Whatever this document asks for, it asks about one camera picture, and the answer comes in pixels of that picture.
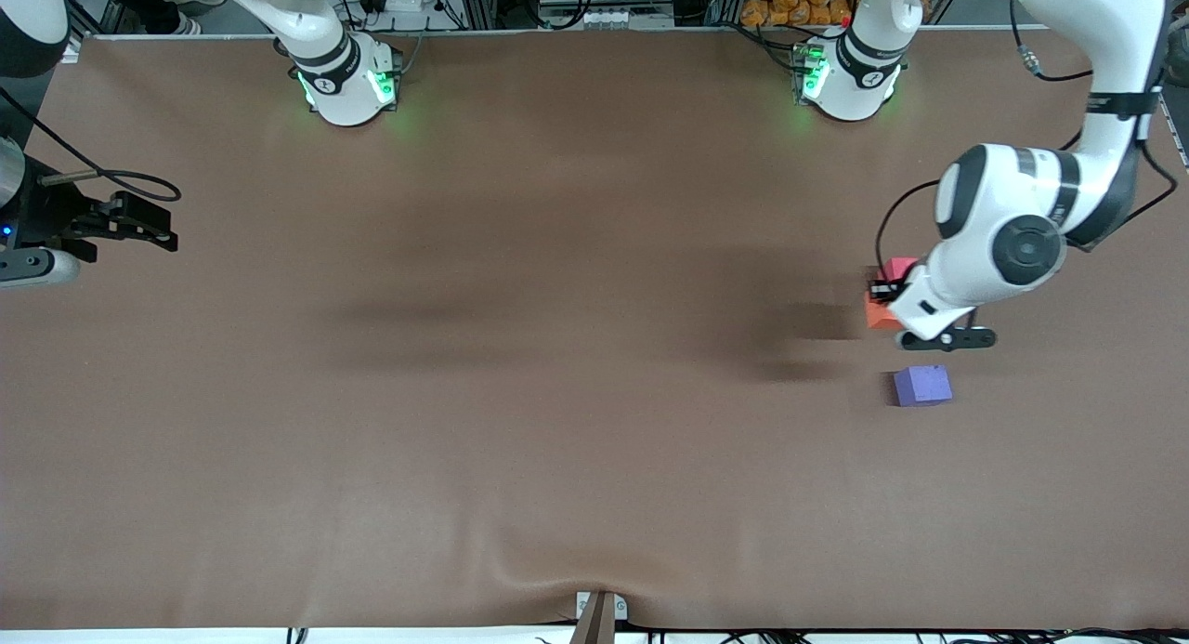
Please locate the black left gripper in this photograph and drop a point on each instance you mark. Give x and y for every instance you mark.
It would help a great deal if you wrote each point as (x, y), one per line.
(883, 290)

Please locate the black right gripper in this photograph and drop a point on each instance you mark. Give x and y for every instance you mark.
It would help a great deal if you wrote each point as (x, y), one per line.
(46, 218)

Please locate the orange foam block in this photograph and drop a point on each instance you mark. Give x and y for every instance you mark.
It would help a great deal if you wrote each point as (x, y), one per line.
(881, 315)

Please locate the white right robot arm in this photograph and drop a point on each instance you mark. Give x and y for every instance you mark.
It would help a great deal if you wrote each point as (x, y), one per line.
(339, 96)

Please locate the red foam block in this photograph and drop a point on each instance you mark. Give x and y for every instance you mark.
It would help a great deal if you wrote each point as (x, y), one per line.
(896, 269)

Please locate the purple foam block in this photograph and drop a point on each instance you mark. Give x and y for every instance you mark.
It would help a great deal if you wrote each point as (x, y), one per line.
(922, 386)

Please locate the pile of orange items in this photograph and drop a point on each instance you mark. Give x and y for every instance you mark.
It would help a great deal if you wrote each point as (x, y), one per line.
(790, 7)

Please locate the brown table mat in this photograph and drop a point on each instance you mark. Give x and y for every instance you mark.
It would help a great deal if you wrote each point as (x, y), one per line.
(594, 393)

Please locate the white terminal block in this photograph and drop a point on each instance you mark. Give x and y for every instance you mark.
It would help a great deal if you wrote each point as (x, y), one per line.
(613, 18)

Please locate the aluminium frame strut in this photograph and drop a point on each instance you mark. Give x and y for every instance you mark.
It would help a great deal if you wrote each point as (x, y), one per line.
(72, 51)

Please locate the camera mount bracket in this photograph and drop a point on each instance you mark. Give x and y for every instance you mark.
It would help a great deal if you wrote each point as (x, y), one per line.
(599, 618)

